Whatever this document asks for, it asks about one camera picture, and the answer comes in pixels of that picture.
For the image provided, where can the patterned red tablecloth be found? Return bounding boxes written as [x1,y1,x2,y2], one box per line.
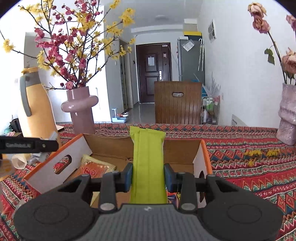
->
[1,123,295,240]

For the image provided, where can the crumpled paper cup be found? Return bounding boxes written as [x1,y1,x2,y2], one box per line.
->
[11,154,31,170]

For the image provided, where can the green snack packet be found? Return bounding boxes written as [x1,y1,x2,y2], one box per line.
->
[129,126,168,204]

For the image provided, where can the fallen yellow petals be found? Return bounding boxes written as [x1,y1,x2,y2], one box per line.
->
[243,149,280,167]

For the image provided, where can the pink glass vase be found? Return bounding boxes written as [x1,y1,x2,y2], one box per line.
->
[61,87,98,135]

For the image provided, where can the metal storage rack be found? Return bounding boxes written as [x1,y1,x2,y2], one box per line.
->
[200,74,220,126]

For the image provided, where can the grey refrigerator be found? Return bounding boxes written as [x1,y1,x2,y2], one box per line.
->
[177,36,205,84]

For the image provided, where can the textured pink vase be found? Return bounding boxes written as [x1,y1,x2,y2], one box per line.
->
[276,83,296,146]

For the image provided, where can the red anime snack bag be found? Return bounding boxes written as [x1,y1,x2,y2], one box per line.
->
[166,191,181,208]

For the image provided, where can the wooden chair back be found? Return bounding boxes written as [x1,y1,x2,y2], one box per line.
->
[154,81,202,125]

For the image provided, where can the orange striped snack bar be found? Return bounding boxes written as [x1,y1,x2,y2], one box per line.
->
[65,155,116,181]

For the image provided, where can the yellow thermos jug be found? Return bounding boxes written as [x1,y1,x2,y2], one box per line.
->
[18,67,61,146]

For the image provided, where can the dark entrance door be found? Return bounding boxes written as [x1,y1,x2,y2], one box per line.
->
[136,43,171,103]

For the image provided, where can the red yellow blossom branches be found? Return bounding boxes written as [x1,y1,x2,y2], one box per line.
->
[1,1,135,90]

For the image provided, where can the red cardboard snack box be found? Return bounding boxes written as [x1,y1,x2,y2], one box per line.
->
[25,134,212,204]

